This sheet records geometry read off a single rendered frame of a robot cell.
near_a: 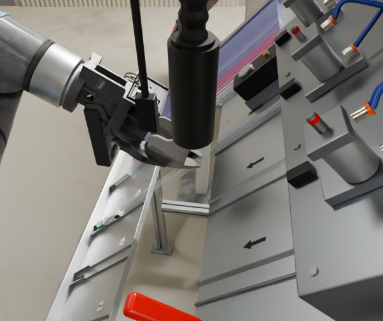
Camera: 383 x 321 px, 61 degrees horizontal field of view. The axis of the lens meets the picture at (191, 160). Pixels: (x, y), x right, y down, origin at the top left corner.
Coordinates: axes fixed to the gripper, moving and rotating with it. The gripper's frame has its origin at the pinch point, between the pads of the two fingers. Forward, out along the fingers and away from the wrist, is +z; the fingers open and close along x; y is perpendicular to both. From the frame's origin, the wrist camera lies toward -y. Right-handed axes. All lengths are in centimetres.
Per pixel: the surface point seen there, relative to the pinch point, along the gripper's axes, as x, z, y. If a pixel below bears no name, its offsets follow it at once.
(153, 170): 7.3, -1.7, -14.0
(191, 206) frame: 41, 29, -58
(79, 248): -4.8, -7.0, -31.8
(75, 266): -8.5, -6.4, -32.0
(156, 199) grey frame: 38, 15, -61
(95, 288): -15.2, -3.2, -21.4
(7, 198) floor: 56, -40, -137
